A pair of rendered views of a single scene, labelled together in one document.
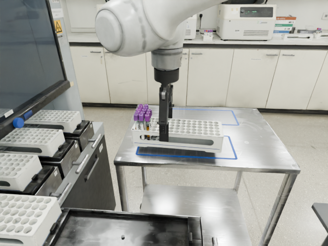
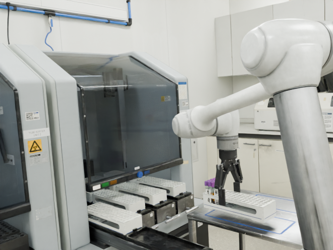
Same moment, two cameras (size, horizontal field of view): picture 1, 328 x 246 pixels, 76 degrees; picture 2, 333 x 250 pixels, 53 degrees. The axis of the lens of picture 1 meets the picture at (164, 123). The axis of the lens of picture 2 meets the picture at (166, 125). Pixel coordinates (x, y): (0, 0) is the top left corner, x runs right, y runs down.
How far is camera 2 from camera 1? 0.90 m
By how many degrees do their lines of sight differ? 44
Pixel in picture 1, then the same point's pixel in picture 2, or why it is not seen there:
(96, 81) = (247, 177)
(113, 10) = (177, 118)
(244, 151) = (294, 232)
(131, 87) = (287, 189)
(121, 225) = (167, 240)
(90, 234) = (150, 239)
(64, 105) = (177, 177)
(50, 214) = (135, 220)
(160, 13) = (196, 118)
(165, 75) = (222, 154)
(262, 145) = not seen: hidden behind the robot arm
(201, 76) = not seen: outside the picture
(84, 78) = not seen: hidden behind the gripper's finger
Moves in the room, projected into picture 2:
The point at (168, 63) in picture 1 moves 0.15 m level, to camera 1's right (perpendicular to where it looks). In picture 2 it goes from (223, 146) to (258, 148)
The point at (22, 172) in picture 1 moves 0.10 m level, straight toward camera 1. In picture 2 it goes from (133, 203) to (132, 211)
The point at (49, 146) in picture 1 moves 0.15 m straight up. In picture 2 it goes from (153, 197) to (151, 166)
